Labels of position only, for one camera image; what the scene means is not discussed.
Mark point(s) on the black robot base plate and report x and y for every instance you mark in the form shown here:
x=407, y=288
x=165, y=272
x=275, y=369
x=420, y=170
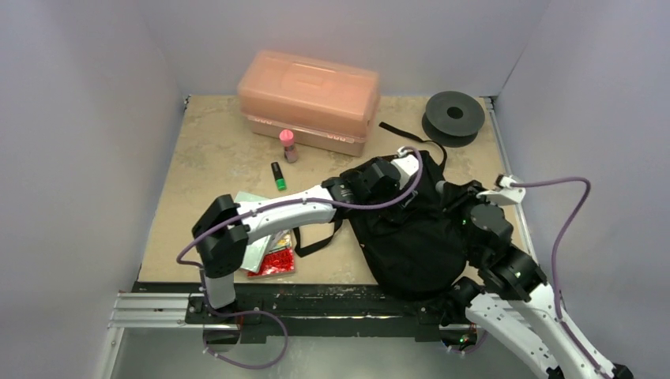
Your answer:
x=261, y=310

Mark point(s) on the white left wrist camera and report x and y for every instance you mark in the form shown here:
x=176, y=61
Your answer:
x=407, y=164

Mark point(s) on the black fabric student bag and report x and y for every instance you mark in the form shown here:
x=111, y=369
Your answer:
x=413, y=250

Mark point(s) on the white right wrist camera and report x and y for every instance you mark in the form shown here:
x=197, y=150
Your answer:
x=507, y=192

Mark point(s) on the black green highlighter marker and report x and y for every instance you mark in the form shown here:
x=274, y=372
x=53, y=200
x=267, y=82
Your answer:
x=278, y=176

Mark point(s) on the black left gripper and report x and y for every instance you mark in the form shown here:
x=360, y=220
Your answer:
x=395, y=187

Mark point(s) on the translucent orange plastic storage box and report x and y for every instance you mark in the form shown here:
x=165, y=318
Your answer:
x=325, y=104

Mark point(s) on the silver foil booklet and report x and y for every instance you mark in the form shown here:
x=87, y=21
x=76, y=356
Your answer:
x=256, y=251

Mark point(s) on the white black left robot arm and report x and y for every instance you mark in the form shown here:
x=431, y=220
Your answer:
x=224, y=231

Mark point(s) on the dark grey filament spool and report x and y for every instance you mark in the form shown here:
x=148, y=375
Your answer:
x=453, y=119

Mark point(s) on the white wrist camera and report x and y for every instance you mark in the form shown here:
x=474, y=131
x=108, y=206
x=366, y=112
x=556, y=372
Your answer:
x=507, y=192
x=407, y=164

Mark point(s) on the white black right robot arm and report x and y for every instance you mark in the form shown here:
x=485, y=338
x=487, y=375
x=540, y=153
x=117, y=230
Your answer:
x=516, y=303

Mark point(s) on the pink capped small bottle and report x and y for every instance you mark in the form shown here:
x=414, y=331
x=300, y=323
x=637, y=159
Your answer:
x=287, y=139

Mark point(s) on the red patterned notebook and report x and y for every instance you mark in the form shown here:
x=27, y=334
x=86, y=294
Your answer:
x=276, y=263

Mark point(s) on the aluminium front frame rail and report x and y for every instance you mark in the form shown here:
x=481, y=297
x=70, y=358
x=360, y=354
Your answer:
x=152, y=309

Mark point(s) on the aluminium table edge rail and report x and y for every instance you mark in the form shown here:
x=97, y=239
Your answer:
x=520, y=215

